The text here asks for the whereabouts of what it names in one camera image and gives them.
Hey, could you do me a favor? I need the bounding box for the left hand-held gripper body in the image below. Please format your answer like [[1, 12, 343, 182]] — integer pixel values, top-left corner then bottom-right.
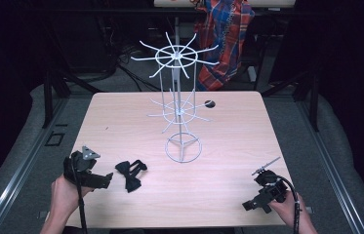
[[62, 145, 108, 190]]

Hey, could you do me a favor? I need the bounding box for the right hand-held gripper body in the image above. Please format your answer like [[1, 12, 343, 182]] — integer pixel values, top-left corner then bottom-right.
[[251, 156, 290, 209]]

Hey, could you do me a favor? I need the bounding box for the black bow tie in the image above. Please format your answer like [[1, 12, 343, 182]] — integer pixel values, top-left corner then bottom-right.
[[114, 159, 148, 194]]

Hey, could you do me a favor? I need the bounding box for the white wire display rack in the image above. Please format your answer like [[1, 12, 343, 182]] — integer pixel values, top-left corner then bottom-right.
[[130, 31, 221, 164]]

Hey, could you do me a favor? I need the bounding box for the person's right hand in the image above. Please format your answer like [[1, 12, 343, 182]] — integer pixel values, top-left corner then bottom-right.
[[267, 190, 304, 223]]

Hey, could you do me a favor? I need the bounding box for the person's left hand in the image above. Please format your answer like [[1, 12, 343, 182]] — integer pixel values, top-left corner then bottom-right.
[[50, 175, 94, 214]]

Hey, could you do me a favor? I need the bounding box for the black metal stand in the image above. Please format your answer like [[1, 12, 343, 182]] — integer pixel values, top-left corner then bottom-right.
[[261, 69, 321, 133], [41, 67, 102, 130]]

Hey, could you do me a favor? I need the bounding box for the red blue plaid cloth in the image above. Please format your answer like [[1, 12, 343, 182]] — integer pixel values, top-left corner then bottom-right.
[[192, 0, 256, 93]]

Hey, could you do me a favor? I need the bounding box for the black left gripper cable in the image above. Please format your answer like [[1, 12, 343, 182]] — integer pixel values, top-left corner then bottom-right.
[[68, 155, 89, 234]]

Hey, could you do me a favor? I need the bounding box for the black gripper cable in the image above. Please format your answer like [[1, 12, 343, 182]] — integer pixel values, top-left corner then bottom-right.
[[275, 175, 302, 234], [68, 155, 89, 234]]

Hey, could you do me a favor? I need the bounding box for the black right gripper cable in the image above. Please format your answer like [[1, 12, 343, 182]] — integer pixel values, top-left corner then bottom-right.
[[275, 175, 302, 234]]

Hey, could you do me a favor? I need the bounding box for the grey metal floor rail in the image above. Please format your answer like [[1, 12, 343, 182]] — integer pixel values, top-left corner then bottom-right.
[[295, 97, 364, 234], [0, 97, 70, 234]]

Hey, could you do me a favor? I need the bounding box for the black floor cable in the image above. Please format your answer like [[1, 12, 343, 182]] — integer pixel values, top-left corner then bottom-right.
[[115, 45, 162, 93]]

